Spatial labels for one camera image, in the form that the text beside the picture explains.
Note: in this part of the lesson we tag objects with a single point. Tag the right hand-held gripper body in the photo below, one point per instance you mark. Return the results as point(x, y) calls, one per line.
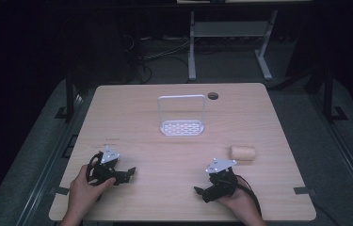
point(222, 180)

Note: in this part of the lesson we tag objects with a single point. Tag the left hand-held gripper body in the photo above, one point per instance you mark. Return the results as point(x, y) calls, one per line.
point(109, 155)

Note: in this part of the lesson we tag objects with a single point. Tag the person's right hand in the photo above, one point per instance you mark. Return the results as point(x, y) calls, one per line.
point(240, 202)

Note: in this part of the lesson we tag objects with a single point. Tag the person's left hand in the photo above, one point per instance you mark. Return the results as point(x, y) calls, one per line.
point(84, 190)

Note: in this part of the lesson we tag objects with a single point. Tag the beige cylindrical roll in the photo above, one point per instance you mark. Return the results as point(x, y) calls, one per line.
point(242, 153)

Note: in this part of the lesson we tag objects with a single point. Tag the grey tape strip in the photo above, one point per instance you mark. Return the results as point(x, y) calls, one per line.
point(60, 190)
point(302, 190)

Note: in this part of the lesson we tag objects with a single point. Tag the black metal stand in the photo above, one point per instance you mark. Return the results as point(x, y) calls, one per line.
point(69, 97)
point(328, 94)

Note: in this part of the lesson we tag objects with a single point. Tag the black table grommet hole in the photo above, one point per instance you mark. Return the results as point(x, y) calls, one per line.
point(213, 95)

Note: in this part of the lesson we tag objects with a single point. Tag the white metal desk frame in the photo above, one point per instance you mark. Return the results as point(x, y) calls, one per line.
point(227, 29)

